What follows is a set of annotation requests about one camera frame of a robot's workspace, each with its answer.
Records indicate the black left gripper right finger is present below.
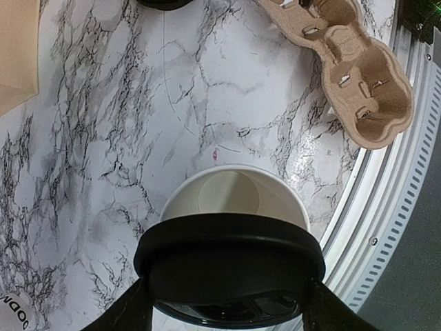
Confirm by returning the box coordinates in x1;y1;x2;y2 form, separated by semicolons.
302;278;378;331

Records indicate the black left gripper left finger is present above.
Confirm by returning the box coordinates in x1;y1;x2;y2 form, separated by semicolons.
82;278;153;331

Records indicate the white paper coffee cup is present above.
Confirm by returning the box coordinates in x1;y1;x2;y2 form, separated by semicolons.
0;294;32;331

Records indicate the brown cardboard cup carrier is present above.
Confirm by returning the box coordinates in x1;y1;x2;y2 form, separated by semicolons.
259;1;414;150

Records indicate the brown paper takeout bag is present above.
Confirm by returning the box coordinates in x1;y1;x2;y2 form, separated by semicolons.
1;0;40;114

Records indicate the right arm base board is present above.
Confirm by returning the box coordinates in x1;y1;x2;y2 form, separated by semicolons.
398;0;440;45

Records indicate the stack of black lids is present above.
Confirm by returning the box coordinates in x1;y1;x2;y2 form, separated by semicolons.
137;0;192;11

